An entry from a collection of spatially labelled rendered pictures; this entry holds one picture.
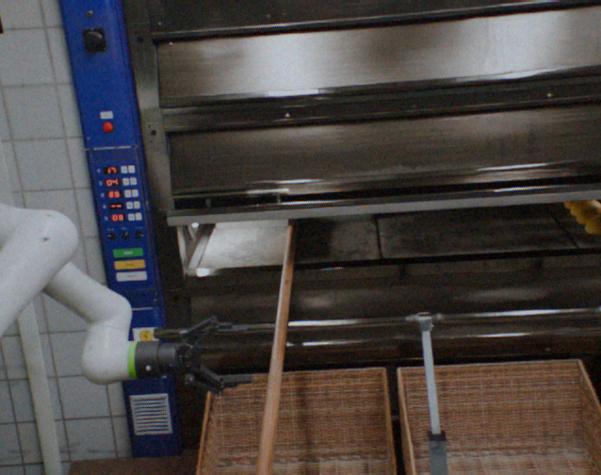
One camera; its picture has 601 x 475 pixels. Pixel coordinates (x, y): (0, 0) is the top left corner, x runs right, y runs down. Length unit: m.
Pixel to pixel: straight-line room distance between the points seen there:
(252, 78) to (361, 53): 0.31
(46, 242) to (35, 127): 0.91
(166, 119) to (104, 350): 0.74
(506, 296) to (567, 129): 0.53
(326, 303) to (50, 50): 1.09
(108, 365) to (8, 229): 0.47
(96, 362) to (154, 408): 0.74
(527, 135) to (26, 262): 1.45
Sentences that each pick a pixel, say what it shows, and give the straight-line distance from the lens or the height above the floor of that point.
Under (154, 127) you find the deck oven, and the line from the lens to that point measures 2.59.
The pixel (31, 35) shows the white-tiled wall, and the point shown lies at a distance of 2.63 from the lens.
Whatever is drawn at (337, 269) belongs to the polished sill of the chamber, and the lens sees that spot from 2.66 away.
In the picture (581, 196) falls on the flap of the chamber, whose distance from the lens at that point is 2.52.
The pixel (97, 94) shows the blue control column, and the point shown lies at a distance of 2.58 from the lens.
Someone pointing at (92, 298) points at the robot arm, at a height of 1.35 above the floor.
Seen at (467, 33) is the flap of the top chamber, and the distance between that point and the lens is 2.54.
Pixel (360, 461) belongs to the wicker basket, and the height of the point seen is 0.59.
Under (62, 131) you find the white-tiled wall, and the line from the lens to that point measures 2.66.
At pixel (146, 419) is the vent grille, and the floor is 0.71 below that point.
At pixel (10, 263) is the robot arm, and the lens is 1.80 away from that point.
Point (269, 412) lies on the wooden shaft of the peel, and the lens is 1.86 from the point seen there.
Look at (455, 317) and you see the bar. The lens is 2.33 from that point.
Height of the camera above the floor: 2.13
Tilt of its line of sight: 19 degrees down
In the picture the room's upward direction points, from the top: 5 degrees counter-clockwise
